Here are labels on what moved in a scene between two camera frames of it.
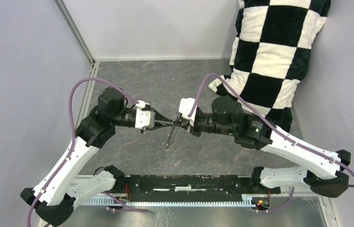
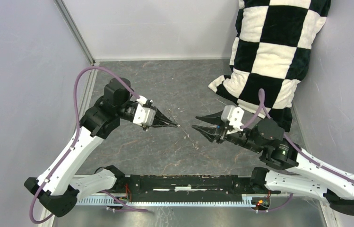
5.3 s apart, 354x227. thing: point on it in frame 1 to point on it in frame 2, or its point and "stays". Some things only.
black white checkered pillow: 271,51 stays
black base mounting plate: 189,185 stays
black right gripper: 184,125 to 211,133
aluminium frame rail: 93,62 stays
